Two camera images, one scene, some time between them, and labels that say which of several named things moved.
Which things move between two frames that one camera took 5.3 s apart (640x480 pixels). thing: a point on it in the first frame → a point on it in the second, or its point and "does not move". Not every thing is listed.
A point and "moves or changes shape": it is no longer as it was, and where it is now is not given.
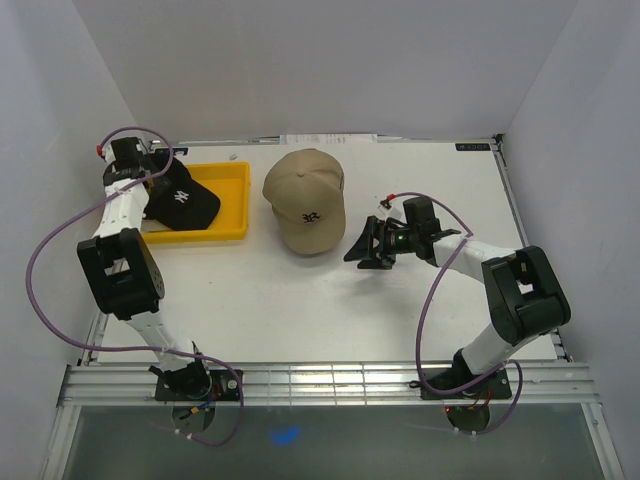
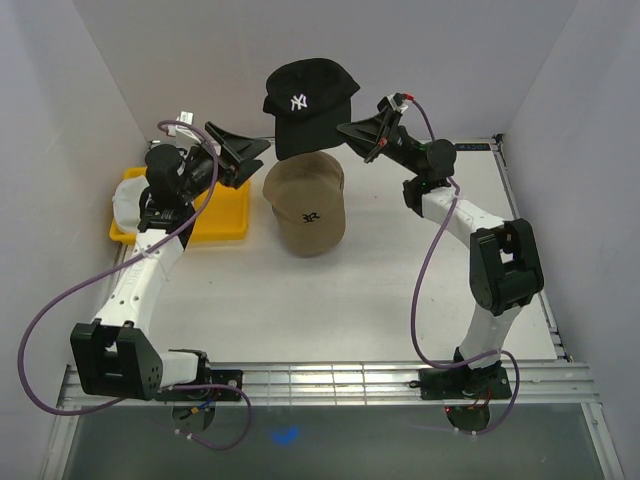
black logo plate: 472,147 does not move
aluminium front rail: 321,385 does not move
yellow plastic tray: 232,184 does not move
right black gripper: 363,248 → 372,136
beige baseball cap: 305,189 does not move
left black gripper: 161,184 → 240,147
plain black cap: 187,205 moves or changes shape
